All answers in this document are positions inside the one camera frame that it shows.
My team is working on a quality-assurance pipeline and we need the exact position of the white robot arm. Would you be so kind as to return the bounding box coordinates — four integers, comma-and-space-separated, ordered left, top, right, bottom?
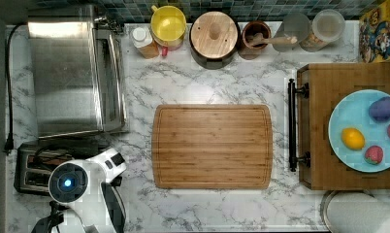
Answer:
49, 149, 126, 233

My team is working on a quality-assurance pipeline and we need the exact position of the stainless steel toaster oven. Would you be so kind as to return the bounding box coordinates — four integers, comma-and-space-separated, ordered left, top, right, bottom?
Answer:
28, 4, 127, 138

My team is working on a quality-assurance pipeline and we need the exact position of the black slot toaster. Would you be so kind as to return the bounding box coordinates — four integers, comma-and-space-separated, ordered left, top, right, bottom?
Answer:
14, 139, 103, 196

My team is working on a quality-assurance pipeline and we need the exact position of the bamboo cutting board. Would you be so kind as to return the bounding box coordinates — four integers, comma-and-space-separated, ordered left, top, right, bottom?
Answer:
152, 105, 273, 189

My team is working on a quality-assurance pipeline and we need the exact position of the brown wooden mortar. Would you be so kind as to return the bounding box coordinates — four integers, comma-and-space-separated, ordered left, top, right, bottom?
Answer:
238, 20, 271, 60

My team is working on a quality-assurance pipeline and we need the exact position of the dark canister wooden lid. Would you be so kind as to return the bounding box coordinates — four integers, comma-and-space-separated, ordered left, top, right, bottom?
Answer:
189, 12, 240, 70

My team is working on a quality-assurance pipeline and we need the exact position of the spice jar white lid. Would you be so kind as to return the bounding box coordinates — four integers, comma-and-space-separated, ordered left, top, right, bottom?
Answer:
131, 27, 159, 59

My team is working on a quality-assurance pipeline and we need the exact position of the yellow mug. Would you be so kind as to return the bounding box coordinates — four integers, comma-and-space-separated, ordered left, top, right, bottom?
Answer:
150, 6, 186, 50

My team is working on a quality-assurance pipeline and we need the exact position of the wooden pestle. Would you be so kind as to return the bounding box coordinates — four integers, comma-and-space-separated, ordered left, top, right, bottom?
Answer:
246, 33, 297, 46

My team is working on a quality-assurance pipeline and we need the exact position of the clear glass jar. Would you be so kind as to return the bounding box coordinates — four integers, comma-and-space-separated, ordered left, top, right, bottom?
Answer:
273, 13, 310, 52

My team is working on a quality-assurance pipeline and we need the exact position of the wooden drawer box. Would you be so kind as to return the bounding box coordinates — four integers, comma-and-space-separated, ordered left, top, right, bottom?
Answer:
291, 63, 390, 190

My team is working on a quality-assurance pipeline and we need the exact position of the light blue plate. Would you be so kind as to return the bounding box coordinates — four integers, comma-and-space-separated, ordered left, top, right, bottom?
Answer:
328, 89, 390, 173

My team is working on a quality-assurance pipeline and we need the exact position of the yellow toy lemon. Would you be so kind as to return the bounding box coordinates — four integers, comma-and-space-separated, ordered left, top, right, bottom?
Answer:
341, 127, 365, 150

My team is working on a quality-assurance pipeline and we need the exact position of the clear jar with cereal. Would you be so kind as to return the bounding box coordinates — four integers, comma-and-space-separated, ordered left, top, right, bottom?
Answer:
300, 9, 345, 52

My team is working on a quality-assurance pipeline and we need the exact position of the round metal pot lid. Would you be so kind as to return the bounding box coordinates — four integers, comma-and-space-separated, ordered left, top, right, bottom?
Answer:
320, 191, 390, 233

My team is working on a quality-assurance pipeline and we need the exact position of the purple toy eggplant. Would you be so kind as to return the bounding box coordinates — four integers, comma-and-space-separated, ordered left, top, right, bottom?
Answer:
369, 96, 390, 122

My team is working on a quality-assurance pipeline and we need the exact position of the colourful cereal box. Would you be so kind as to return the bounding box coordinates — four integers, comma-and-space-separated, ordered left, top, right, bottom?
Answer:
359, 0, 390, 63

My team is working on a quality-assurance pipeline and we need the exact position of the black drawer handle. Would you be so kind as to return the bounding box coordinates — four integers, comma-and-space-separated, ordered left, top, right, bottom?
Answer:
287, 79, 310, 172

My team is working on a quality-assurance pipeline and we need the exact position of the black power cable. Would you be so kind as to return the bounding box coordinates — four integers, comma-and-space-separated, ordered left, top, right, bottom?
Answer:
2, 23, 29, 155

